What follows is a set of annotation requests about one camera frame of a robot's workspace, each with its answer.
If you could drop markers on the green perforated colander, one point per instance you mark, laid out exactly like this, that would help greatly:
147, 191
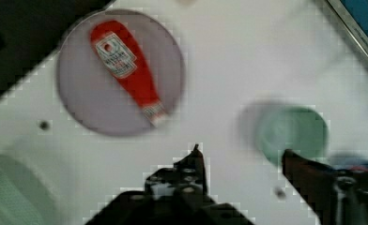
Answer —
24, 200

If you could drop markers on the blue bowl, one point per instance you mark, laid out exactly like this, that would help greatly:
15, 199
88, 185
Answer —
345, 162

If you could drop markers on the red ketchup bottle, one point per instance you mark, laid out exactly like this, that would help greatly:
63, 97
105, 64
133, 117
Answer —
122, 56

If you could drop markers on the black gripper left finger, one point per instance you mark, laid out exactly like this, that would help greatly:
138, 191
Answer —
171, 196

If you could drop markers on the grey round plate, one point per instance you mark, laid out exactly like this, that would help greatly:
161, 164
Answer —
94, 98

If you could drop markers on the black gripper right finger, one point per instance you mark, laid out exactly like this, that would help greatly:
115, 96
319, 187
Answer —
338, 197

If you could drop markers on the green mug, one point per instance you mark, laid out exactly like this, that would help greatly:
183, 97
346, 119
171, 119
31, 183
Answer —
282, 127

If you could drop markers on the black toaster oven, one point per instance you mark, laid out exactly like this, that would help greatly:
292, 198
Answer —
353, 18

